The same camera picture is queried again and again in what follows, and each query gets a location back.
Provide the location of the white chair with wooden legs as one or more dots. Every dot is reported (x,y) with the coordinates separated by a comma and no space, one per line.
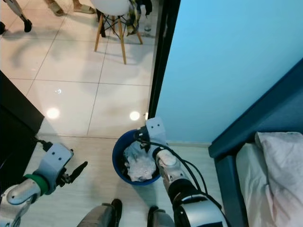
(113,7)

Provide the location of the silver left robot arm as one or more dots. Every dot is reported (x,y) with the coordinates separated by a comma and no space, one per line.
(19,194)

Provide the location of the black door frame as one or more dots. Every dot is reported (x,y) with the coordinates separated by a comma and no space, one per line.
(163,47)

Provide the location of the white crumpled rubbish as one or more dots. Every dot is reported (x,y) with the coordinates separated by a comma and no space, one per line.
(139,165)

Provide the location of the patterned hanging cloth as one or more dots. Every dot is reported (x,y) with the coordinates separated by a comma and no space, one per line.
(135,14)

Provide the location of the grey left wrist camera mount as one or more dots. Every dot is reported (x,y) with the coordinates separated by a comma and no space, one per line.
(54,158)

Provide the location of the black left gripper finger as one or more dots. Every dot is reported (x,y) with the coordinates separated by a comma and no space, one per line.
(78,171)

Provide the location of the black wardrobe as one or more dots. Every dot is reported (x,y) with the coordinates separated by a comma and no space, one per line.
(14,123)

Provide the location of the person in tan sandals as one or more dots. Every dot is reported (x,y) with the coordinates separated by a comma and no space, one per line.
(54,5)

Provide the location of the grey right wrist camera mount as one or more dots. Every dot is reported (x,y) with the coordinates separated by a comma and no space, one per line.
(156,127)

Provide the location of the dark blue bed frame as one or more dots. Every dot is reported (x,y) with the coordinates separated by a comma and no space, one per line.
(255,118)

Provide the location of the person with black shoes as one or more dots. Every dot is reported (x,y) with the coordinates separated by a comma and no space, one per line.
(16,7)

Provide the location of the pink dotted pillow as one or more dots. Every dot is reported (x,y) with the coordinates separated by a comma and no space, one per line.
(284,179)

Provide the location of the blue round waste bin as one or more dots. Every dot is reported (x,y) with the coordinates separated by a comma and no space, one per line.
(117,156)

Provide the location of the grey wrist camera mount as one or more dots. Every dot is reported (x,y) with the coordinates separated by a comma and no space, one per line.
(54,158)
(156,127)

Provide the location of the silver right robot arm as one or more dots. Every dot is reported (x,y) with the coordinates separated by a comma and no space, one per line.
(175,170)

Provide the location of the grey robot left leg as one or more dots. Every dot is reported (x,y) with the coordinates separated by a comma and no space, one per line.
(99,217)

